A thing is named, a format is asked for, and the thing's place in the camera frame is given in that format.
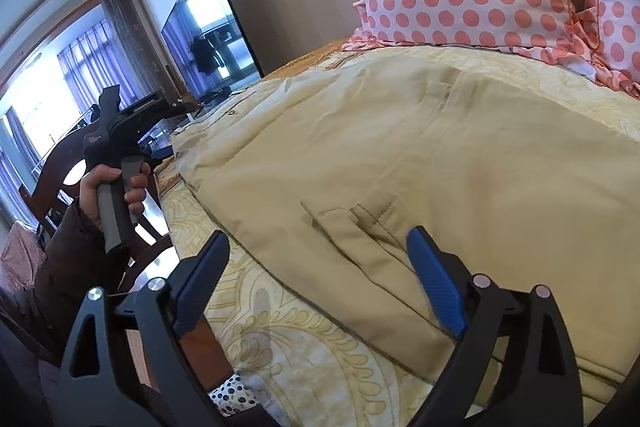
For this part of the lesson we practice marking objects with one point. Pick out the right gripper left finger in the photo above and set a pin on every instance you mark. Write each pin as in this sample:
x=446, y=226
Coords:
x=98, y=383

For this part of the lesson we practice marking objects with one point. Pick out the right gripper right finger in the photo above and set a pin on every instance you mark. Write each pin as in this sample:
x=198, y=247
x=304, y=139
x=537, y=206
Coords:
x=514, y=364

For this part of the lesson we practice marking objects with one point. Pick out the khaki pants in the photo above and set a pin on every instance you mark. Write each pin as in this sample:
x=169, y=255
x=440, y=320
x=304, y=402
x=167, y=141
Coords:
x=425, y=206

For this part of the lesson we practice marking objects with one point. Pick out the yellow patterned bed sheet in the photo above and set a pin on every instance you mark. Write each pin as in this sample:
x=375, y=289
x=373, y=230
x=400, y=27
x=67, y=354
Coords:
x=280, y=306

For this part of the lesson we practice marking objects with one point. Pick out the black-dotted white cloth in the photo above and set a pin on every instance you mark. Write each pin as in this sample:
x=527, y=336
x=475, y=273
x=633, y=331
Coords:
x=232, y=397

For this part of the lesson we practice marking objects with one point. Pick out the right pink polka-dot pillow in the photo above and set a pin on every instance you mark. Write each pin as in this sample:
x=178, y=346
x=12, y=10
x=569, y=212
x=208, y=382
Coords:
x=606, y=37

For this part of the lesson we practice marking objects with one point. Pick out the black flat television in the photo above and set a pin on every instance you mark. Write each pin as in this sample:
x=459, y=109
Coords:
x=208, y=44

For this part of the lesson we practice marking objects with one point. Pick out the purple window curtain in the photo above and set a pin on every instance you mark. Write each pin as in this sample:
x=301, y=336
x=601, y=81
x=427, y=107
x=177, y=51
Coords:
x=51, y=97

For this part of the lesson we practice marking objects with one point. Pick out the person's left hand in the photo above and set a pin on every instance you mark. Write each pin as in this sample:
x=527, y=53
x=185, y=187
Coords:
x=101, y=174

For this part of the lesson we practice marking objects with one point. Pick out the dark brown sleeve forearm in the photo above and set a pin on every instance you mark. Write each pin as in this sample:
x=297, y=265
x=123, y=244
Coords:
x=76, y=261

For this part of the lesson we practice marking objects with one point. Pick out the dark wooden chair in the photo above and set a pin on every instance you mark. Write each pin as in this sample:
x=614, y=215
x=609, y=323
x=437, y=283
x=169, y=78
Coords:
x=146, y=244

